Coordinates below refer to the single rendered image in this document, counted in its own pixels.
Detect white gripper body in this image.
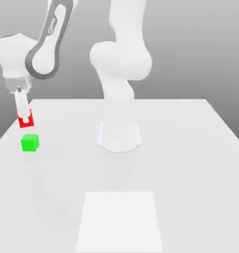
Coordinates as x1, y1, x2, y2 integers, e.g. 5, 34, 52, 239
13, 91, 31, 119

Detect small red cube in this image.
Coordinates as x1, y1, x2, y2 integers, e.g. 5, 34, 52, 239
16, 108, 35, 129

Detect small green cube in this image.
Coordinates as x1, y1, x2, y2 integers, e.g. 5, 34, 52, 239
20, 133, 40, 153

